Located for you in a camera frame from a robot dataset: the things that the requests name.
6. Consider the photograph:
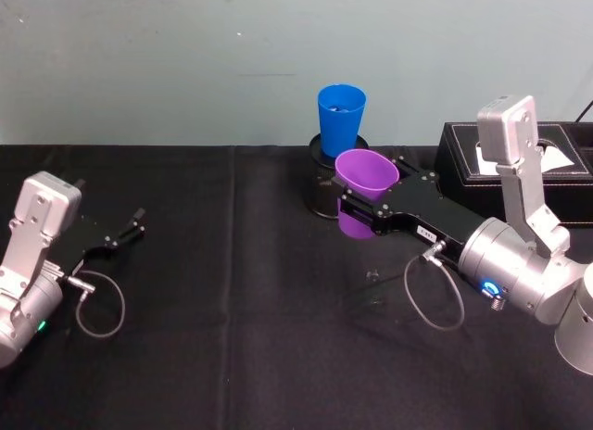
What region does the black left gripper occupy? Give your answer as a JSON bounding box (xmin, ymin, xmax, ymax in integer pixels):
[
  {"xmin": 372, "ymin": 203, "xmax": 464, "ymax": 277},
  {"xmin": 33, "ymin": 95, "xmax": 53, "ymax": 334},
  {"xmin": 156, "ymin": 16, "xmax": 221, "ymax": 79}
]
[{"xmin": 58, "ymin": 178, "xmax": 147, "ymax": 277}]

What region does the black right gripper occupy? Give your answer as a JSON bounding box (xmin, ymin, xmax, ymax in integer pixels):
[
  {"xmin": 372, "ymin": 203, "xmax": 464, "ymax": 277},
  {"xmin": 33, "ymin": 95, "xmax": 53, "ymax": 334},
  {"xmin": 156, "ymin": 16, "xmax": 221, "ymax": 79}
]
[{"xmin": 330, "ymin": 155, "xmax": 486, "ymax": 260}]

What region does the purple plastic cup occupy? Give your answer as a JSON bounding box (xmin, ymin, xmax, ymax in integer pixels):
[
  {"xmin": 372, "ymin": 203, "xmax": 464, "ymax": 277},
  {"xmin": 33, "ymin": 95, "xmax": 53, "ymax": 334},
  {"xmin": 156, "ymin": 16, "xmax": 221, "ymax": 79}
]
[{"xmin": 334, "ymin": 147, "xmax": 401, "ymax": 241}]

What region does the black mesh cylinder holder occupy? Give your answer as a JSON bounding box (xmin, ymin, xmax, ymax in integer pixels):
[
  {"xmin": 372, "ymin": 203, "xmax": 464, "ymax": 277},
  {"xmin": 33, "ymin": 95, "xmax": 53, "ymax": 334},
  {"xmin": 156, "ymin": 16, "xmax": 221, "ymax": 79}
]
[{"xmin": 302, "ymin": 133, "xmax": 372, "ymax": 221}]

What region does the blue plastic cup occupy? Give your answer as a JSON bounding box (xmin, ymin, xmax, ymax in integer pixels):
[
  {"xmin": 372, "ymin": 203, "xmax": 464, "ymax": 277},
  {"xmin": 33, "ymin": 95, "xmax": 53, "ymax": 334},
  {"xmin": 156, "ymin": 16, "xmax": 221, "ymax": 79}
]
[{"xmin": 316, "ymin": 82, "xmax": 368, "ymax": 159}]

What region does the black stitched tissue box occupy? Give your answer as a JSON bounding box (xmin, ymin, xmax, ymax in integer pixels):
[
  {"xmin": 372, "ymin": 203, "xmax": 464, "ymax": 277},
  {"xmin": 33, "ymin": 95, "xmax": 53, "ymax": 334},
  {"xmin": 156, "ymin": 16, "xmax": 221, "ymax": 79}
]
[{"xmin": 433, "ymin": 120, "xmax": 593, "ymax": 230}]

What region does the small clear plastic piece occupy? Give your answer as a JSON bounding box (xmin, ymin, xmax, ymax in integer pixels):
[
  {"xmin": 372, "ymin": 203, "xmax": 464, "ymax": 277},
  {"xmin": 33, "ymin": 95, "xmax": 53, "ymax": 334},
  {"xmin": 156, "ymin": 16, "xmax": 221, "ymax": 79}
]
[{"xmin": 344, "ymin": 268, "xmax": 396, "ymax": 311}]

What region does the white tissue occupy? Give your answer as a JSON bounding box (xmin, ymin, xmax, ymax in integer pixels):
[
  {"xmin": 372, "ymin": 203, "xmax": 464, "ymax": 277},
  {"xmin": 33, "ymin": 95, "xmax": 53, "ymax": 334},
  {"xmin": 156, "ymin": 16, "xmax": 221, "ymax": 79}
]
[{"xmin": 475, "ymin": 139, "xmax": 576, "ymax": 177}]

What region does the black table cloth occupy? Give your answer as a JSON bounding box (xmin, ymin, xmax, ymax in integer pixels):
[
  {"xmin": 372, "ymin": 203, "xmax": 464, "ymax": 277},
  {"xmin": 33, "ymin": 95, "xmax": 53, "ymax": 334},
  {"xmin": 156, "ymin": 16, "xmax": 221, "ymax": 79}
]
[{"xmin": 0, "ymin": 144, "xmax": 593, "ymax": 430}]

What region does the left gripper thin grey cable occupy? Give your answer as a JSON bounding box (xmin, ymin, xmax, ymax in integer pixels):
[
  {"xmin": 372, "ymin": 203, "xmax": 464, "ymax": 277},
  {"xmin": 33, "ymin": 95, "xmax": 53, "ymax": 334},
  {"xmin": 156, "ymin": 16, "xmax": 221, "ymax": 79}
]
[{"xmin": 66, "ymin": 269, "xmax": 127, "ymax": 340}]

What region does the gripper thin grey cable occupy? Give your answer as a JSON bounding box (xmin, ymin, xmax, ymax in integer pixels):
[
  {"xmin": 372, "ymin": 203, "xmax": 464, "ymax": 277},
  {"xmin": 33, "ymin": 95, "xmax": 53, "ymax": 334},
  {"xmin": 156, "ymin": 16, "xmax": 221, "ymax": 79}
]
[
  {"xmin": 403, "ymin": 241, "xmax": 466, "ymax": 332},
  {"xmin": 66, "ymin": 269, "xmax": 127, "ymax": 340}
]

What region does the right gripper thin grey cable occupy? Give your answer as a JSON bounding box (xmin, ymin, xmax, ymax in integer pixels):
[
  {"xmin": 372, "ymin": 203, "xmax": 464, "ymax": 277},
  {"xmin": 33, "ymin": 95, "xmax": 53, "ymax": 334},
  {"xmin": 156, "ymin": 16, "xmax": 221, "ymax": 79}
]
[{"xmin": 403, "ymin": 241, "xmax": 466, "ymax": 332}]

